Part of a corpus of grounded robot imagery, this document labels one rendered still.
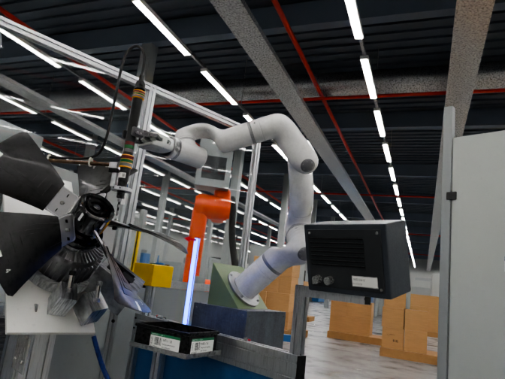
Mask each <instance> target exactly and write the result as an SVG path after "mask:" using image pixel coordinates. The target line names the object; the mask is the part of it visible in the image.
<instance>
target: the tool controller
mask: <svg viewBox="0 0 505 379"><path fill-rule="evenodd" d="M304 234H305V244H306V254H307V273H308V284H309V290H316V291H323V292H329V293H341V294H347V295H354V296H365V297H371V298H378V299H390V300H391V299H394V298H396V297H398V296H401V295H403V294H405V293H408V292H410V290H411V287H410V269H409V259H408V249H407V231H406V222H405V220H352V221H324V222H318V223H309V224H305V225H304Z"/></svg>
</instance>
